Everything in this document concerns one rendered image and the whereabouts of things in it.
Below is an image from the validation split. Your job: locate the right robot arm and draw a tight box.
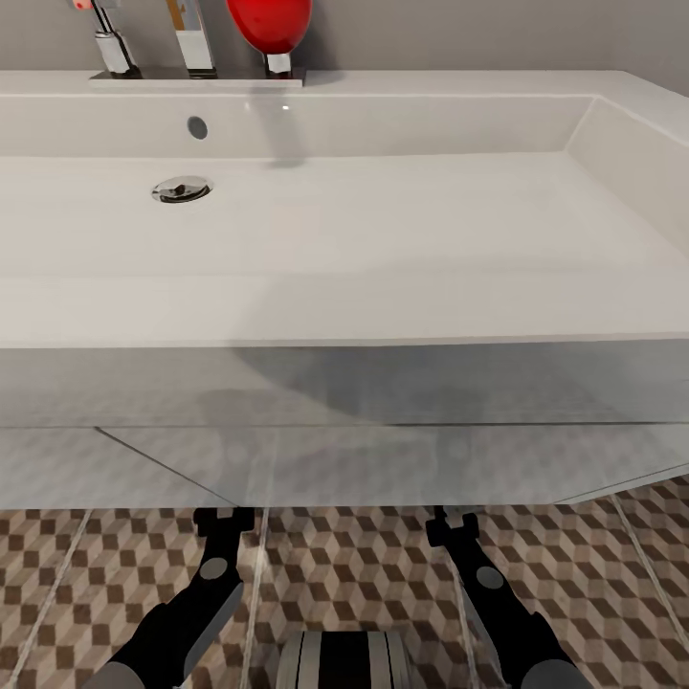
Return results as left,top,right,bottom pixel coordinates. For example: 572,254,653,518
426,505,595,689

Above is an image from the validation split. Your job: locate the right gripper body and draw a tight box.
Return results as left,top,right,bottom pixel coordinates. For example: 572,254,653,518
426,512,479,557

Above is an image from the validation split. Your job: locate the robot trunk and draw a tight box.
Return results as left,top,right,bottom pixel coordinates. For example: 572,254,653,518
276,631,413,689

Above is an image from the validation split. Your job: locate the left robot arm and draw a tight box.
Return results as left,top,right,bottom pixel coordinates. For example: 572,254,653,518
80,506,255,689

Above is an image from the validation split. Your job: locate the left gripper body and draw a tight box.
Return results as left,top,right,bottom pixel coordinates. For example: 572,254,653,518
198,506,255,543

